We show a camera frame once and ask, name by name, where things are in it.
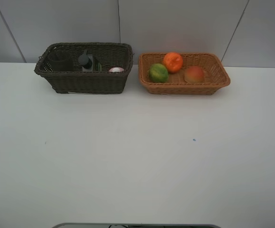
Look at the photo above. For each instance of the pink bottle white cap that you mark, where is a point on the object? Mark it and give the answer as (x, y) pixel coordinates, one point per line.
(116, 69)

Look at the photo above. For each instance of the dark brown wicker basket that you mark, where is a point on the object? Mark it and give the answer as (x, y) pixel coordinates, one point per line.
(102, 82)

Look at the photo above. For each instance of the red yellow peach fruit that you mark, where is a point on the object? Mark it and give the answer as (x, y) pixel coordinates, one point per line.
(194, 74)

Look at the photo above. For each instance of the green lime fruit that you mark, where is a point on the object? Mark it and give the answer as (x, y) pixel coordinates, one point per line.
(158, 73)

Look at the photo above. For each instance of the translucent purple plastic cup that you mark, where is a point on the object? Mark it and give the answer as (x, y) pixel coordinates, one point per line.
(60, 61)

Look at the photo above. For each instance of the orange mandarin fruit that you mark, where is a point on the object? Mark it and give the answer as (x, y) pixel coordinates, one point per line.
(173, 62)

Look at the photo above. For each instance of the light orange wicker basket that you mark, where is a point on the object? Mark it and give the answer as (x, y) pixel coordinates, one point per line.
(215, 76)

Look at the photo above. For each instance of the black square dispenser bottle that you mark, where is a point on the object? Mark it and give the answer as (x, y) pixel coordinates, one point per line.
(89, 62)

